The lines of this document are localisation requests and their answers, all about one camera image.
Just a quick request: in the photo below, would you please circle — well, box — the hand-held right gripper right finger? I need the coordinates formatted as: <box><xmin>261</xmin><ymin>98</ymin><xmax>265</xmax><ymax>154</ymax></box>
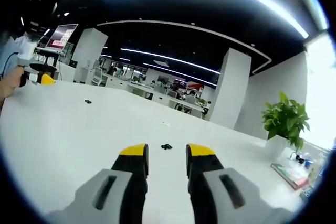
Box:
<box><xmin>185</xmin><ymin>143</ymin><xmax>295</xmax><ymax>224</ymax></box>

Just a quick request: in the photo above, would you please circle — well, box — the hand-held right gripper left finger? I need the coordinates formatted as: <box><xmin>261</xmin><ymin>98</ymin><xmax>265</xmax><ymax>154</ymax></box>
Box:
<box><xmin>46</xmin><ymin>143</ymin><xmax>150</xmax><ymax>224</ymax></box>

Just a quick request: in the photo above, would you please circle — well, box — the person's left hand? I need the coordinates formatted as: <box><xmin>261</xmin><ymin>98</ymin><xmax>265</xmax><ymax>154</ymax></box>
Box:
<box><xmin>0</xmin><ymin>65</ymin><xmax>25</xmax><ymax>105</ymax></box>

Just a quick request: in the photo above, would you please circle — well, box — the black round disc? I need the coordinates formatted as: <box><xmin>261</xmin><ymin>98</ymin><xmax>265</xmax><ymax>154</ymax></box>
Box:
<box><xmin>29</xmin><ymin>63</ymin><xmax>58</xmax><ymax>72</ymax></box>

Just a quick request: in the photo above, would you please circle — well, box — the monitor screen on stand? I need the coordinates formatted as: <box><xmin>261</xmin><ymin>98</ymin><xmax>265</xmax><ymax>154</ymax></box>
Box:
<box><xmin>35</xmin><ymin>23</ymin><xmax>79</xmax><ymax>65</ymax></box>

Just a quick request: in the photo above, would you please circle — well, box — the white office chair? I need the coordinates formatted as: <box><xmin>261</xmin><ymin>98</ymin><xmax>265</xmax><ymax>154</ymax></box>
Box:
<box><xmin>90</xmin><ymin>66</ymin><xmax>108</xmax><ymax>86</ymax></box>

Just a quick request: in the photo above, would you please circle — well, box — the green and red book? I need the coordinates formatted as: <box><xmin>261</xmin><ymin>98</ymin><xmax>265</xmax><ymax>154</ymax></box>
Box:
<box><xmin>270</xmin><ymin>162</ymin><xmax>310</xmax><ymax>190</ymax></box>

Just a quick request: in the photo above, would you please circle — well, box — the row of office desks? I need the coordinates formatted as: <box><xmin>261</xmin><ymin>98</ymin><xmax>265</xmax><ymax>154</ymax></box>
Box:
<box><xmin>106</xmin><ymin>73</ymin><xmax>211</xmax><ymax>119</ymax></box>

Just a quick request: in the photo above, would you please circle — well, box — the small dark desk clutter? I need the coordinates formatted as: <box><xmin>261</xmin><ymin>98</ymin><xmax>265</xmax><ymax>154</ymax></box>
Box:
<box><xmin>290</xmin><ymin>152</ymin><xmax>313</xmax><ymax>164</ymax></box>

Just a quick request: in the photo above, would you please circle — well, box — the potted green plant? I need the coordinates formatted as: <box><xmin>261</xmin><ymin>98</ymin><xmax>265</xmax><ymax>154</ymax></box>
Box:
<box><xmin>261</xmin><ymin>91</ymin><xmax>311</xmax><ymax>157</ymax></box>

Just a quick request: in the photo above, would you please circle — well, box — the black cable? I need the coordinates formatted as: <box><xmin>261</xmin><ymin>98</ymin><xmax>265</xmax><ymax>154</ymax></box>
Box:
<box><xmin>1</xmin><ymin>51</ymin><xmax>19</xmax><ymax>78</ymax></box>

